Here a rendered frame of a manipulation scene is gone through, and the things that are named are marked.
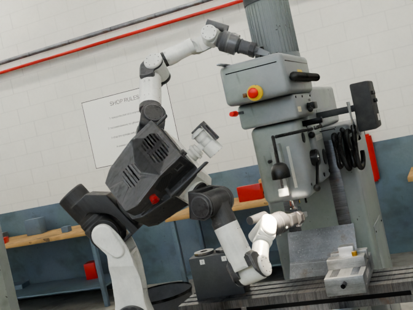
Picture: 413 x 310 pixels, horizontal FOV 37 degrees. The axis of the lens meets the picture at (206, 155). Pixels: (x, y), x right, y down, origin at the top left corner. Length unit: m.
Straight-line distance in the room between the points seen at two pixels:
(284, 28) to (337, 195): 0.81
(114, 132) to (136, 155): 5.51
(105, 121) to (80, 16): 1.32
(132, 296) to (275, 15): 1.33
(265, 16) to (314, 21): 4.10
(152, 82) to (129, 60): 5.07
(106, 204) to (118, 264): 0.23
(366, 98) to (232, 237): 0.93
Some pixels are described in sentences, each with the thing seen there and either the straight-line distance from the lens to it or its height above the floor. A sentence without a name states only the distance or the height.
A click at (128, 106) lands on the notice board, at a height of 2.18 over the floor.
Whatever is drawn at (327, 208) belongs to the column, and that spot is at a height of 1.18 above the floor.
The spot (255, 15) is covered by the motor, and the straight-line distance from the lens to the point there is 2.81.
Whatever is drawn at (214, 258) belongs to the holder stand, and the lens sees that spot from 2.74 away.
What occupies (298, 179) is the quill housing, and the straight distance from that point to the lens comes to 2.52.
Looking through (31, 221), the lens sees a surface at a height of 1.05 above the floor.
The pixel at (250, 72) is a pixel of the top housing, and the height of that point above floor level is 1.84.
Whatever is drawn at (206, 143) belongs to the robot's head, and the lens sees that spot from 2.32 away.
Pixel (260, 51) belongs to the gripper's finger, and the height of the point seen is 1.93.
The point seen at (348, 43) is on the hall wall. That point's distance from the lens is 6.80.
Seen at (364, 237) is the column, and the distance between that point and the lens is 2.99.
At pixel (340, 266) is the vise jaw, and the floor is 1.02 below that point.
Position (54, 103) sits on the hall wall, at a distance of 8.15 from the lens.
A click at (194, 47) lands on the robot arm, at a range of 2.61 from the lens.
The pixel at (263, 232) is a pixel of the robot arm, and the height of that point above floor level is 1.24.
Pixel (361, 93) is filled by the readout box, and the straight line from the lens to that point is 2.74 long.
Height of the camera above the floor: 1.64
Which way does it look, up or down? 2 degrees down
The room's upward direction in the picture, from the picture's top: 12 degrees counter-clockwise
